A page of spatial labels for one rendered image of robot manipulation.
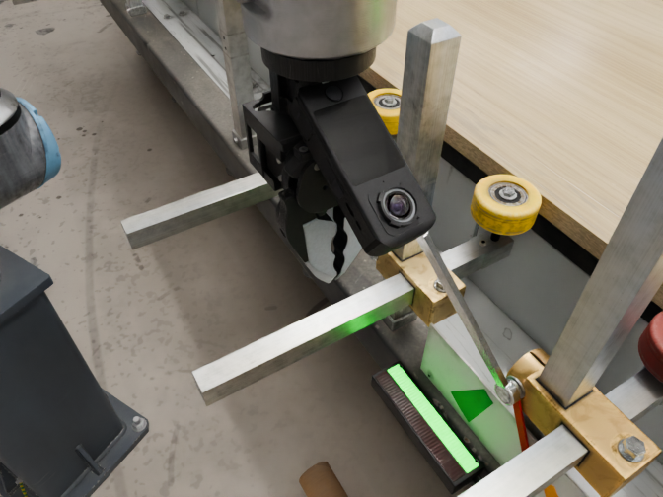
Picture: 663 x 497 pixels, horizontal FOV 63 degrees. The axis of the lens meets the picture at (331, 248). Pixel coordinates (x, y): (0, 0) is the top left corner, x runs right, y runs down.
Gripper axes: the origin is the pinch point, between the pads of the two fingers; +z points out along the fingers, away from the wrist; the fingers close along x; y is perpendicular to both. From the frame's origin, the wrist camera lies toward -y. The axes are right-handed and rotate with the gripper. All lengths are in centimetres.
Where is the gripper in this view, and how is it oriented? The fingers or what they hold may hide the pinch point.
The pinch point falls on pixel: (335, 274)
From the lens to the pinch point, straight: 46.0
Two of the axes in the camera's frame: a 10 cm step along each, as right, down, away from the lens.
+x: -8.5, 3.8, -3.7
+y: -5.3, -6.0, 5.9
